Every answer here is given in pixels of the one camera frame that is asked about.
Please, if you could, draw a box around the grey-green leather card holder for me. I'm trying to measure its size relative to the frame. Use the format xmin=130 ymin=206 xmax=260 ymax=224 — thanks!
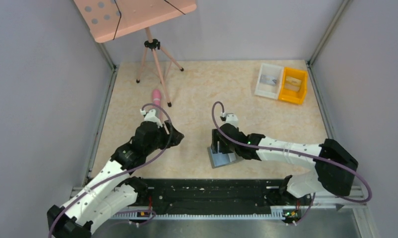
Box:
xmin=208 ymin=147 xmax=243 ymax=169

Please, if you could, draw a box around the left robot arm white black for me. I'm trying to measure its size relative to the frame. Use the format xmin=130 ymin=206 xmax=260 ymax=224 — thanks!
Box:
xmin=47 ymin=120 xmax=185 ymax=238

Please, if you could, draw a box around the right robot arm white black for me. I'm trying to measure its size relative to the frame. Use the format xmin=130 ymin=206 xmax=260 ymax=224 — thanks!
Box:
xmin=210 ymin=123 xmax=358 ymax=204

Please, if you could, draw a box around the card in white bin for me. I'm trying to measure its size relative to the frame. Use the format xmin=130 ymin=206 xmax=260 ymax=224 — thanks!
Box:
xmin=260 ymin=74 xmax=277 ymax=86

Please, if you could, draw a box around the card in yellow bin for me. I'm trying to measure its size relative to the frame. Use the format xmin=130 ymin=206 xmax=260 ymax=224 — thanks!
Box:
xmin=284 ymin=76 xmax=302 ymax=92

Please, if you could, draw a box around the pink cylindrical bottle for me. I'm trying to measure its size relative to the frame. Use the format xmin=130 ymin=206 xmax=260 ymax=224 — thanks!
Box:
xmin=152 ymin=89 xmax=162 ymax=107

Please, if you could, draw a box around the white plastic bin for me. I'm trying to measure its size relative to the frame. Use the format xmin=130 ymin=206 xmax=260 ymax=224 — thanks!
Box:
xmin=254 ymin=63 xmax=284 ymax=100

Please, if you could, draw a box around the yellow plastic bin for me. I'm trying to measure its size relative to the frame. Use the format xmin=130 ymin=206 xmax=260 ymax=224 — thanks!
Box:
xmin=278 ymin=67 xmax=308 ymax=105

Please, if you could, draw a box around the pink music stand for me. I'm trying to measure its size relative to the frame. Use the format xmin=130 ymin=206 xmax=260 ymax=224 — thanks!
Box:
xmin=73 ymin=0 xmax=197 ymax=107

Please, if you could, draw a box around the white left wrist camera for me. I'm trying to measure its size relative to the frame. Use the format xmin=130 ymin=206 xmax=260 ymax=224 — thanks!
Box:
xmin=140 ymin=109 xmax=163 ymax=128

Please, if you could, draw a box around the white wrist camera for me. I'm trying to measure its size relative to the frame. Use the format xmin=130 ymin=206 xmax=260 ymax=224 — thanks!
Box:
xmin=140 ymin=109 xmax=163 ymax=128
xmin=220 ymin=113 xmax=239 ymax=128

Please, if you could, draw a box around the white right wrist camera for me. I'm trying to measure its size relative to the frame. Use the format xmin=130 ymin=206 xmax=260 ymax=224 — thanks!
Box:
xmin=220 ymin=113 xmax=239 ymax=128

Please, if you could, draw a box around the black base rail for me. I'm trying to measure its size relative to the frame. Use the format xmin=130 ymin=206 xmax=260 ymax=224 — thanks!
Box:
xmin=134 ymin=178 xmax=299 ymax=215

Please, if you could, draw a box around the aluminium frame rail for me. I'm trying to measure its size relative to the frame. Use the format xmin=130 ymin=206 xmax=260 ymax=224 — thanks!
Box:
xmin=70 ymin=185 xmax=367 ymax=221

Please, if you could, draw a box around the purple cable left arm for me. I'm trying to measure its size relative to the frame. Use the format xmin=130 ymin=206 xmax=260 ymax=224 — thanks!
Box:
xmin=48 ymin=103 xmax=173 ymax=238

